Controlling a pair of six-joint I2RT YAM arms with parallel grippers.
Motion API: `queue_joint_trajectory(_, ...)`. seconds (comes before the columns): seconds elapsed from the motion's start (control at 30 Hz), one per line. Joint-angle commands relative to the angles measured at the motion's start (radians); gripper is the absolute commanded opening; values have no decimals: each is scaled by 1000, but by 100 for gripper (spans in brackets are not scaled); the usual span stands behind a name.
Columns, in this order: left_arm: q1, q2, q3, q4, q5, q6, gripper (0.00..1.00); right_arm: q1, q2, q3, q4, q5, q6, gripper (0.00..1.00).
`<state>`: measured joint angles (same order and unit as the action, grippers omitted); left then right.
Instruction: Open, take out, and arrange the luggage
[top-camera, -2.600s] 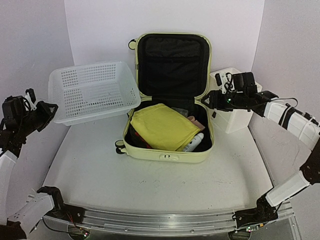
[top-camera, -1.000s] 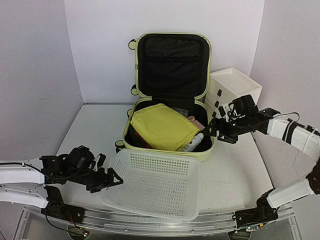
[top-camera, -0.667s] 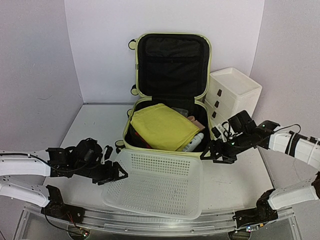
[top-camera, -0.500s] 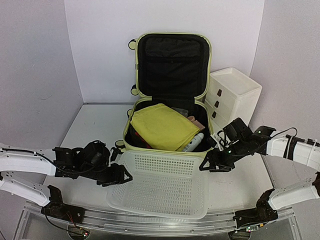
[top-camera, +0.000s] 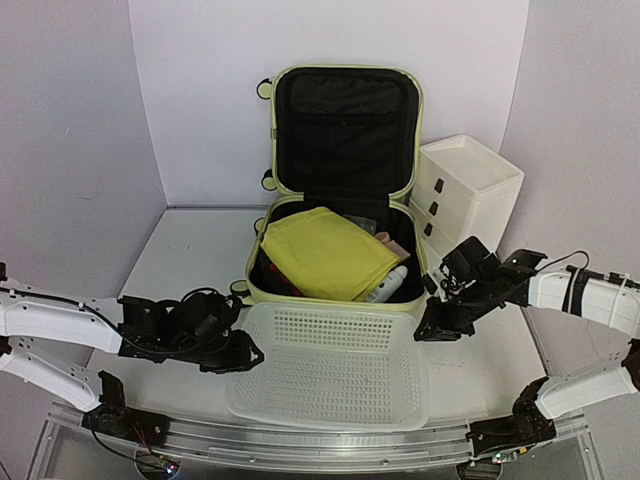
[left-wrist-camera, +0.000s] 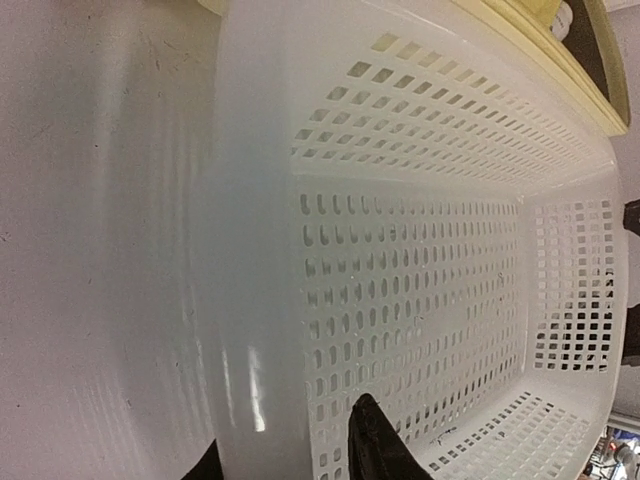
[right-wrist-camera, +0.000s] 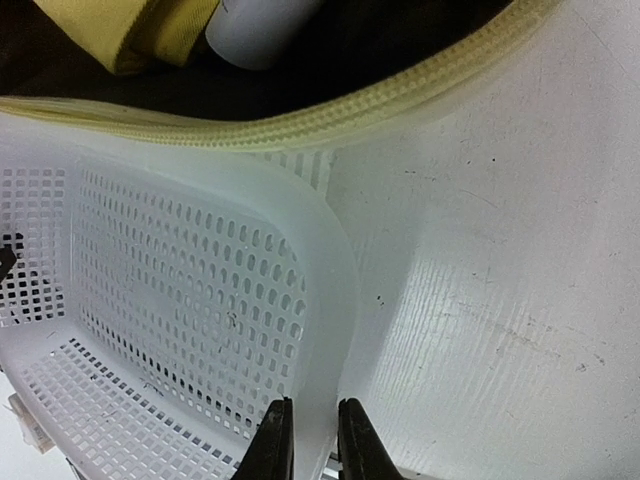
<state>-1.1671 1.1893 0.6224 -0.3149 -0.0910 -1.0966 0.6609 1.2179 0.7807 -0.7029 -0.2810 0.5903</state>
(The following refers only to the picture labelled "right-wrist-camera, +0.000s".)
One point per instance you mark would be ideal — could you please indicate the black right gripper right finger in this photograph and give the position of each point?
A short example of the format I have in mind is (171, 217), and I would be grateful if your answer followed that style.
(360, 450)

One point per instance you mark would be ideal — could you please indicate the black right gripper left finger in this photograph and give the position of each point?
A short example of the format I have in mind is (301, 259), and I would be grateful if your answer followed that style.
(270, 455)

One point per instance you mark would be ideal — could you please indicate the white perforated plastic basket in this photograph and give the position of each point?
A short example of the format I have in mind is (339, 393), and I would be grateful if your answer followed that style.
(162, 303)

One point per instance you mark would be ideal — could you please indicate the pale green hard-shell suitcase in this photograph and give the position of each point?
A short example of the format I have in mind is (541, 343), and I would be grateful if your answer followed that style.
(354, 66)

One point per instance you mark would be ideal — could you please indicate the yellow cloth garment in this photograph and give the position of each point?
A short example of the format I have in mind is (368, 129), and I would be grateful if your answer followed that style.
(126, 36)

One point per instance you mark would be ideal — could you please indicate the white deodorant spray bottle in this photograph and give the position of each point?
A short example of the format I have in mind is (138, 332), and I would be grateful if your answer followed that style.
(253, 34)

